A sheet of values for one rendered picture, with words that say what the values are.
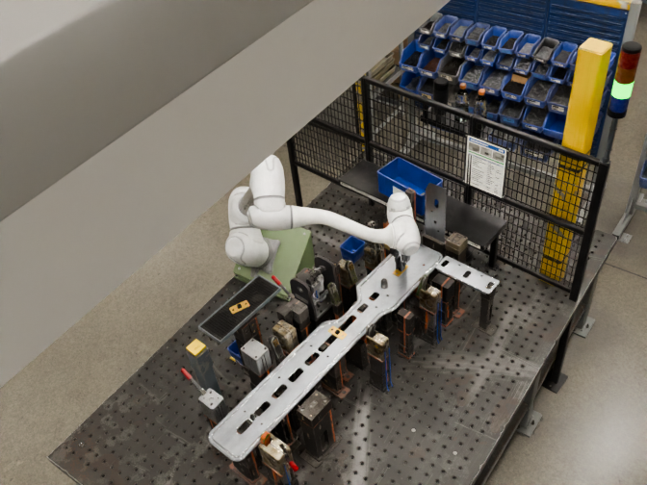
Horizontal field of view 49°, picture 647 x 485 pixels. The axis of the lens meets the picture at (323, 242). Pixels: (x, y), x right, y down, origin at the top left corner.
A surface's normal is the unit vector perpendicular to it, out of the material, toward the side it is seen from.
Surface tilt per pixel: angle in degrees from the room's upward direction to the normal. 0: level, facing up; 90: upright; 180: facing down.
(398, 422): 0
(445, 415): 0
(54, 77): 90
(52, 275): 90
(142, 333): 0
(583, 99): 90
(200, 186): 90
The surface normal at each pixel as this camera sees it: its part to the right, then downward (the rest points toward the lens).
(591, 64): -0.64, 0.57
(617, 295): -0.09, -0.72
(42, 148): 0.81, 0.35
